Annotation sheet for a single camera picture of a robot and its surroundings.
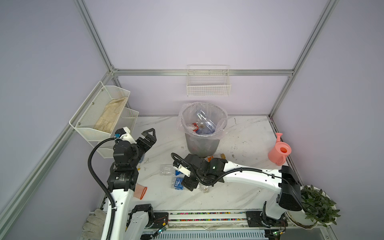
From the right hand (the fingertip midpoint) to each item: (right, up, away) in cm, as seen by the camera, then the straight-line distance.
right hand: (183, 177), depth 73 cm
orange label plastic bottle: (+13, +9, +2) cm, 16 cm away
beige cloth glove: (-40, +34, +8) cm, 53 cm away
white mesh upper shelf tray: (-47, +30, +5) cm, 56 cm away
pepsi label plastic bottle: (+11, -10, +12) cm, 19 cm away
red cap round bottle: (+6, +26, +21) cm, 33 cm away
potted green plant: (+58, -9, -11) cm, 60 cm away
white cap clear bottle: (+15, +27, +19) cm, 36 cm away
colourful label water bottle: (+12, +23, +18) cm, 31 cm away
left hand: (-16, +22, -4) cm, 27 cm away
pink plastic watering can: (+55, +9, +13) cm, 57 cm away
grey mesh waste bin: (+11, +14, +16) cm, 24 cm away
